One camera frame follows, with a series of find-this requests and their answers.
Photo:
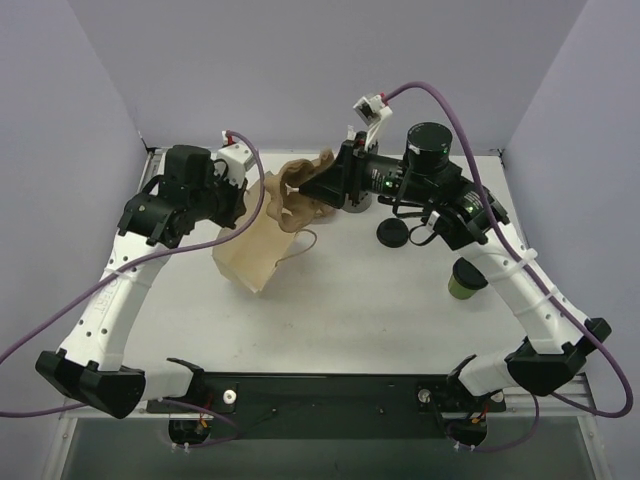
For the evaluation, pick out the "green paper coffee cup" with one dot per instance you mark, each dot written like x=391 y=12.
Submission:
x=461 y=291

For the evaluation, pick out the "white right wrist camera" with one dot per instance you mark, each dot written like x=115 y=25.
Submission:
x=375 y=112

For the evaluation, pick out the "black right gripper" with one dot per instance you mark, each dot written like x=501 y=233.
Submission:
x=353 y=173

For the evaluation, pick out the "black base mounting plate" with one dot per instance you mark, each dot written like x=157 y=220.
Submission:
x=330 y=406

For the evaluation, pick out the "black plastic cup lid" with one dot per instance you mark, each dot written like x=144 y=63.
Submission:
x=468 y=276

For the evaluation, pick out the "aluminium frame rail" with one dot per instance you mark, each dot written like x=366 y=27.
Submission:
x=550 y=395

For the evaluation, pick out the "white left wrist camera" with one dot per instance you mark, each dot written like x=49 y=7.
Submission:
x=233 y=160

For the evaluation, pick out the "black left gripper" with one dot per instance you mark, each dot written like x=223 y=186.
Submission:
x=236 y=201

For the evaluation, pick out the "brown paper takeout bag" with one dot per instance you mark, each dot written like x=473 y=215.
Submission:
x=250 y=260

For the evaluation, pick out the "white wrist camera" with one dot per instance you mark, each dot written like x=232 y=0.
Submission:
x=233 y=160
x=375 y=112

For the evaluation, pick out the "stack of black lids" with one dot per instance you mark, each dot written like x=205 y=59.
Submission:
x=392 y=233

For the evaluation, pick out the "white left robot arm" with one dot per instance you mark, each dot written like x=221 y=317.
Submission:
x=94 y=349

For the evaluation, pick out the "grey cylindrical straw holder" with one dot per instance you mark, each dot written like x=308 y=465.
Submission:
x=358 y=204

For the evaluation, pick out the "single brown pulp carrier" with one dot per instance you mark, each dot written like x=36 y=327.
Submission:
x=292 y=210

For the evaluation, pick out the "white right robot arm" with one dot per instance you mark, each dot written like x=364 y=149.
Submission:
x=559 y=337

